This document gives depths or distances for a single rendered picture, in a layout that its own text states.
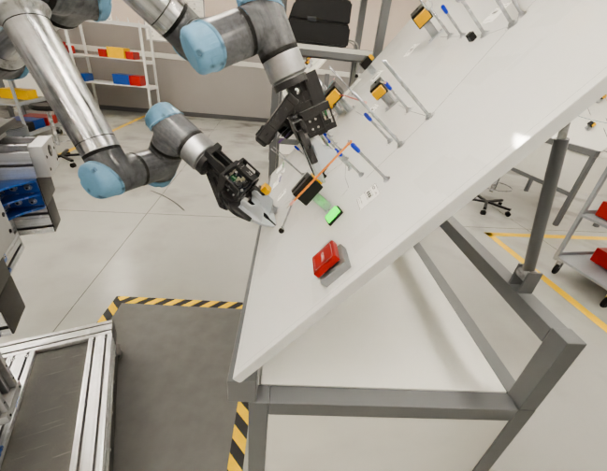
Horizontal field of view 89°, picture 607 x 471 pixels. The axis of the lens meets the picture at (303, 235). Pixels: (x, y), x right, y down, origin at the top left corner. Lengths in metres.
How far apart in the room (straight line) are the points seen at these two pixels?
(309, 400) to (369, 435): 0.19
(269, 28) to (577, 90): 0.45
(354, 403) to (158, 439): 1.06
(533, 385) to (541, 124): 0.53
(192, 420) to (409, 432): 1.03
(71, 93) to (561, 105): 0.77
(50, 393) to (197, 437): 0.58
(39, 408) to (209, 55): 1.37
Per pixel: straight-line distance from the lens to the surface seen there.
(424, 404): 0.77
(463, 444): 0.94
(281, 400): 0.70
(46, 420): 1.56
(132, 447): 1.63
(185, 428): 1.61
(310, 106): 0.66
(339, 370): 0.76
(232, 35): 0.61
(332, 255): 0.49
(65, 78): 0.77
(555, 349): 0.77
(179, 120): 0.75
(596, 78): 0.51
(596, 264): 3.50
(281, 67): 0.64
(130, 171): 0.74
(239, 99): 8.14
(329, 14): 1.69
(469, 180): 0.46
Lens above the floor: 1.39
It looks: 29 degrees down
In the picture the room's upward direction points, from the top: 6 degrees clockwise
